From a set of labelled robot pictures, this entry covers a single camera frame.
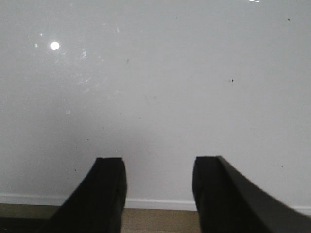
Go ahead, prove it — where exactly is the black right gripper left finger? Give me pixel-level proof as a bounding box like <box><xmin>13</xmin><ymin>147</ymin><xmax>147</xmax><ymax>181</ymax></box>
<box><xmin>41</xmin><ymin>158</ymin><xmax>127</xmax><ymax>233</ymax></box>

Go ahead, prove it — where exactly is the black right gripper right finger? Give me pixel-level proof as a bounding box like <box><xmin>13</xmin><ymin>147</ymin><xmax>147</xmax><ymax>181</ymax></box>
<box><xmin>192</xmin><ymin>156</ymin><xmax>311</xmax><ymax>233</ymax></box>

